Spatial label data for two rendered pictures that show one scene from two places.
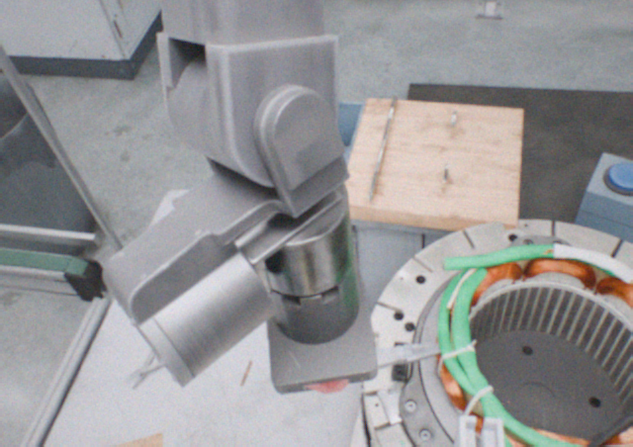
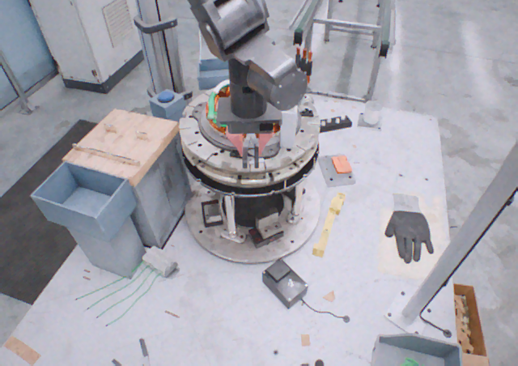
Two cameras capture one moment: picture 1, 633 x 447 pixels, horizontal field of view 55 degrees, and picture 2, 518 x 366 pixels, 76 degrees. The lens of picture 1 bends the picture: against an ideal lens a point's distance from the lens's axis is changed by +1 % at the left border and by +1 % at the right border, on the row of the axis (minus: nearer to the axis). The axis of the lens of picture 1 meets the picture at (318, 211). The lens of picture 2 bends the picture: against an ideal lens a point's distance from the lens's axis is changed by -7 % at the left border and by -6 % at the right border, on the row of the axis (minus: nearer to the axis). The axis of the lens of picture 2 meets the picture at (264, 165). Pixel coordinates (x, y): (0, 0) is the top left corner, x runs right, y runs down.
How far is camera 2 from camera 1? 0.52 m
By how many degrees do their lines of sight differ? 59
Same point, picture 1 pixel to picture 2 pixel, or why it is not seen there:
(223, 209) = (259, 43)
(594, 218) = (172, 117)
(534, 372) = not seen: hidden behind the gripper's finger
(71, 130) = not seen: outside the picture
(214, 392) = (178, 334)
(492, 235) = (186, 121)
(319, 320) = not seen: hidden behind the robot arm
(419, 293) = (206, 146)
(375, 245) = (148, 191)
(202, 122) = (244, 13)
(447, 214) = (161, 140)
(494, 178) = (149, 123)
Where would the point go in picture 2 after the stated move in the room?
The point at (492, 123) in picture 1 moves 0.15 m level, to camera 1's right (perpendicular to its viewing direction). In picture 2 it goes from (116, 118) to (129, 86)
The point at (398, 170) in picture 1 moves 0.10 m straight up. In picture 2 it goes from (124, 153) to (111, 117)
